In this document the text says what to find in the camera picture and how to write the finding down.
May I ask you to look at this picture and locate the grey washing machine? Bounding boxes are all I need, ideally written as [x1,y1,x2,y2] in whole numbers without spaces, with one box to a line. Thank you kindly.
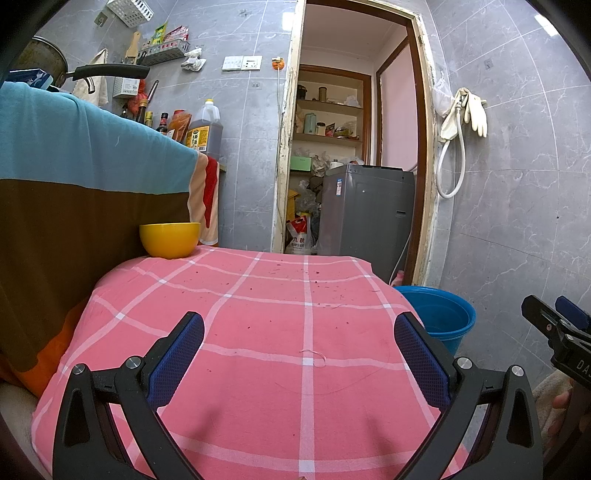
[318,164,416,278]

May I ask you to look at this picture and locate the door frame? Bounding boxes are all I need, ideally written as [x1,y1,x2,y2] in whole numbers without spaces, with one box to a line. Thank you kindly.
[272,0,439,287]

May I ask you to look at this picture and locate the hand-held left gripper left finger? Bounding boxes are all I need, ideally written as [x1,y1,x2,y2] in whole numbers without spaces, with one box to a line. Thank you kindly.
[52,311,206,480]

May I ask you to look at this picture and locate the white crumpled plastic bag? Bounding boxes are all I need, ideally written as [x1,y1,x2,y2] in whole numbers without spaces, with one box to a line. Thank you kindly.
[181,46,205,72]

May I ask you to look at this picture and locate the teal brown cloth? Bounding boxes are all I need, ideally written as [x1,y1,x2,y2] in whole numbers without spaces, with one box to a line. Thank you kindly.
[0,82,200,398]

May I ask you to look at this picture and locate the grey wall shelf rack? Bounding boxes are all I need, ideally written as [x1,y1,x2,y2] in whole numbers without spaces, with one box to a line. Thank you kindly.
[139,41,191,66]

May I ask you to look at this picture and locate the blue plastic bucket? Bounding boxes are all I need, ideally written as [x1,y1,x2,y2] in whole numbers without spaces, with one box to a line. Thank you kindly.
[394,285,476,356]

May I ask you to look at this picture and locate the pile of plastic bags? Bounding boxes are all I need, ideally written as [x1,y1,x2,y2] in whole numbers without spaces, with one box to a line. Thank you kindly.
[295,148,334,222]

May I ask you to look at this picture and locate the clear plastic bag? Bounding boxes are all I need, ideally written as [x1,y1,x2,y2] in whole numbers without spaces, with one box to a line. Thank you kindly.
[433,76,455,116]

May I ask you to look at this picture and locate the yellow bowl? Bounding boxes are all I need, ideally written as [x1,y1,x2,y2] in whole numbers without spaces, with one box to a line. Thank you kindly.
[139,222,202,259]

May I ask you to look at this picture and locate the pink checked cloth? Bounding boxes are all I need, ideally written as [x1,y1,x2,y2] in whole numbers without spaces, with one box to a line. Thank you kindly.
[31,244,467,480]

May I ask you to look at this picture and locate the red white bag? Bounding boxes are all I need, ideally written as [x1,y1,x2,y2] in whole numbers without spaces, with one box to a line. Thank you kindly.
[285,217,311,256]

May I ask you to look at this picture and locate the cream rubber glove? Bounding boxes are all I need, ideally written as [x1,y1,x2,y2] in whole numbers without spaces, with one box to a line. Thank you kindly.
[438,89,467,142]
[464,92,488,138]

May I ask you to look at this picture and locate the red beige towel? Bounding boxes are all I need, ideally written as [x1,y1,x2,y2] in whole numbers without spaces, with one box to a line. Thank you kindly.
[188,152,221,246]

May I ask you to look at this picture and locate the white hose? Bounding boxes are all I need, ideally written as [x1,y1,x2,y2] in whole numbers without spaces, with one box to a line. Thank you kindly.
[436,108,466,199]

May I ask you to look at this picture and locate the blue white box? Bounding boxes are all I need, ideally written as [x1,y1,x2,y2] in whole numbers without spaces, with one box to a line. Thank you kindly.
[9,68,54,89]

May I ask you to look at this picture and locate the beige hanging towel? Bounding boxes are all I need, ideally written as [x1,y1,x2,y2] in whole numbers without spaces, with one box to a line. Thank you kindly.
[74,48,109,107]

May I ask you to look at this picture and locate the wooden spatula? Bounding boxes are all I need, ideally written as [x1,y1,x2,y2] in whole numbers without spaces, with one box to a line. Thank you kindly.
[124,31,141,65]

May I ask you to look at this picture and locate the wooden shelving unit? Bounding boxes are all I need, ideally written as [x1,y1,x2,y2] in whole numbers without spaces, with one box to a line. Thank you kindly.
[293,65,372,148]

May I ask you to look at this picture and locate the large cooking oil bottle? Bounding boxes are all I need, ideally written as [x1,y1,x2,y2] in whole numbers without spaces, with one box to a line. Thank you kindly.
[185,99,223,160]

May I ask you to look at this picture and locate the black-handled wok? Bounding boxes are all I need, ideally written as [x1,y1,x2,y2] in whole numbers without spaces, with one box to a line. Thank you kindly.
[18,39,151,90]

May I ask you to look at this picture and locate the white plastic basket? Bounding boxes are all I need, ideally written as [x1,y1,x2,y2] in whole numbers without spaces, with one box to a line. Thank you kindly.
[107,0,154,26]

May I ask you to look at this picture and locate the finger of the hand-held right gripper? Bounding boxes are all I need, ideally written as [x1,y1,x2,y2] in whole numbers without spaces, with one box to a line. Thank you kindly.
[555,295,591,331]
[521,295,567,343]

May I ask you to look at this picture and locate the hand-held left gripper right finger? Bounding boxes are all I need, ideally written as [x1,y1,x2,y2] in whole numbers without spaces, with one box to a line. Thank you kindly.
[394,311,544,480]

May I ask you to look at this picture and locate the person's right hand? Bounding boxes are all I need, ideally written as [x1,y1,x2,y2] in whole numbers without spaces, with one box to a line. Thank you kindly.
[542,385,583,457]

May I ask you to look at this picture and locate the red mesh bag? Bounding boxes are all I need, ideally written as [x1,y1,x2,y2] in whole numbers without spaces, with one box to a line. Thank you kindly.
[129,80,148,121]

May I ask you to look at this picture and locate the white utensil holder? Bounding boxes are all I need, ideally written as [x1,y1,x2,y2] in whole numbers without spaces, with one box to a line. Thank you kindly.
[113,76,141,99]

